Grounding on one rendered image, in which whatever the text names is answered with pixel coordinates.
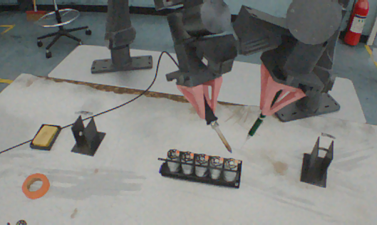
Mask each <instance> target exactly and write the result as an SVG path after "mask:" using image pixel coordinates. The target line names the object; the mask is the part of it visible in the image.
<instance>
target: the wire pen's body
mask: <svg viewBox="0 0 377 225"><path fill-rule="evenodd" d="M282 91H283V90H282V89H280V90H279V91H277V92H276V94H275V96H274V98H273V100H272V104H271V108H272V106H273V104H275V102H276V101H277V99H278V97H279V96H280V95H281V93H282ZM257 116H258V118H257V119H256V120H255V122H254V124H253V125H252V126H251V128H250V129H249V131H248V134H249V135H250V136H253V135H254V133H255V132H256V131H257V129H258V128H259V126H260V125H261V123H262V122H263V120H266V118H267V116H266V115H263V114H262V111H261V112H260V113H258V115H257Z"/></svg>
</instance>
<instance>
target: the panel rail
mask: <svg viewBox="0 0 377 225"><path fill-rule="evenodd" d="M158 160H162V161H167V162H176V163H178V164H184V165H188V166H193V167H205V168H210V169H218V170H222V171H227V172H235V173H237V170H233V169H232V168H230V169H225V168H221V167H217V166H215V167H213V166H208V165H203V164H202V163H200V164H190V163H187V162H180V161H178V160H173V159H171V158H170V159H165V158H160V157H158Z"/></svg>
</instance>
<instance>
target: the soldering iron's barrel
mask: <svg viewBox="0 0 377 225"><path fill-rule="evenodd" d="M210 126H211V128H212V129H213V130H215V131H216V133H217V134H218V135H219V137H220V139H221V141H222V142H223V144H224V145H225V147H226V148H227V151H228V152H229V151H230V150H232V148H231V147H230V146H229V144H228V142H227V141H226V139H225V138H224V136H223V134H222V133H221V131H220V129H219V128H218V127H219V123H217V121H216V120H214V121H212V122H211V123H210Z"/></svg>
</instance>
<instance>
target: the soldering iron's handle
mask: <svg viewBox="0 0 377 225"><path fill-rule="evenodd" d="M204 100H205V120H206V121H207V126H208V125H210V123H211V122H212V121H214V120H217V119H218V118H217V117H216V116H215V114H214V113H213V111H212V110H211V108H210V107H209V105H208V104H207V101H206V99H205V97H204Z"/></svg>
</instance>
